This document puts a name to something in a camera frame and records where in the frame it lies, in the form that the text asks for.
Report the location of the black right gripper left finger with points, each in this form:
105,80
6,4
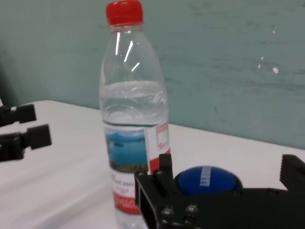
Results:
164,167

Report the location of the clear water bottle red cap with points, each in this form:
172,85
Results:
131,95

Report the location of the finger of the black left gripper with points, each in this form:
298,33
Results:
23,114
35,138

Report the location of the blue push button black base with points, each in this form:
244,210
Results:
207,179

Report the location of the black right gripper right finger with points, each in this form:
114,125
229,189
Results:
293,174

